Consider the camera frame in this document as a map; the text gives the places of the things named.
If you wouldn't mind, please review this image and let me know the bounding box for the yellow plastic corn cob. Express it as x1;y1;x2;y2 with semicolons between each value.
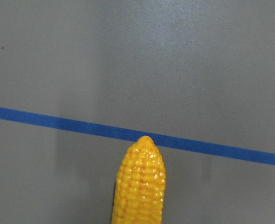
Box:
111;136;166;224

